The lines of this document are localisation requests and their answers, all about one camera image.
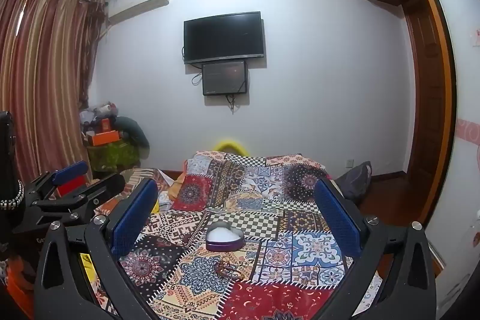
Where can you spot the white air conditioner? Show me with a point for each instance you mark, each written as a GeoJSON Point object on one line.
{"type": "Point", "coordinates": [138, 1]}

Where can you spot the red box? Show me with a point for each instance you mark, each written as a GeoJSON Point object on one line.
{"type": "Point", "coordinates": [73, 188]}

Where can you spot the dark bag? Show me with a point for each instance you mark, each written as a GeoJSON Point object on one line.
{"type": "Point", "coordinates": [354, 181]}

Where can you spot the orange cloth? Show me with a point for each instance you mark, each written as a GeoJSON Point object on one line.
{"type": "Point", "coordinates": [18, 282]}

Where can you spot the pink wall decal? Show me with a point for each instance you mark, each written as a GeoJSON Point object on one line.
{"type": "Point", "coordinates": [468, 132]}

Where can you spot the patchwork printed blanket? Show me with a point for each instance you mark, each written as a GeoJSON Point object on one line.
{"type": "Point", "coordinates": [262, 200]}

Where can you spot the white wall outlet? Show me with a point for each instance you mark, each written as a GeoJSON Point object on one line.
{"type": "Point", "coordinates": [349, 163]}

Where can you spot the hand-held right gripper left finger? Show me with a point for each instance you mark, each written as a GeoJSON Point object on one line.
{"type": "Point", "coordinates": [135, 218]}

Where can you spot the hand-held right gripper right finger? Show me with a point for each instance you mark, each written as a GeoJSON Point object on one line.
{"type": "Point", "coordinates": [337, 218]}

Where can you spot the flat orange box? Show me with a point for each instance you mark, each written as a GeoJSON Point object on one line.
{"type": "Point", "coordinates": [105, 138]}

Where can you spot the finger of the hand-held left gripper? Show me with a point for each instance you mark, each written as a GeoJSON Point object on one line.
{"type": "Point", "coordinates": [107, 187]}
{"type": "Point", "coordinates": [69, 170]}

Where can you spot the green cloth covered table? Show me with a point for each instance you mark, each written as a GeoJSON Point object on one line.
{"type": "Point", "coordinates": [112, 157]}

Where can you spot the purple heart-shaped box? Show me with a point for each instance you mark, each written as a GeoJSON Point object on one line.
{"type": "Point", "coordinates": [225, 239]}

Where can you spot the yellow round object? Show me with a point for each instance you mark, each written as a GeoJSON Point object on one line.
{"type": "Point", "coordinates": [231, 145]}

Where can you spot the black wall television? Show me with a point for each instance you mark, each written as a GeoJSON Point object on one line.
{"type": "Point", "coordinates": [223, 37]}

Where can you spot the small black wall monitor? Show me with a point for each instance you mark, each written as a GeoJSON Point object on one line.
{"type": "Point", "coordinates": [224, 78]}

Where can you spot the striped red curtain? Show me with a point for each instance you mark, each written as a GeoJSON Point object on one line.
{"type": "Point", "coordinates": [41, 80]}

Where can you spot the small orange box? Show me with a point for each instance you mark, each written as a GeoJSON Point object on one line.
{"type": "Point", "coordinates": [106, 125]}

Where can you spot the yellow printed bag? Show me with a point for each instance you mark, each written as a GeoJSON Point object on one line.
{"type": "Point", "coordinates": [87, 267]}

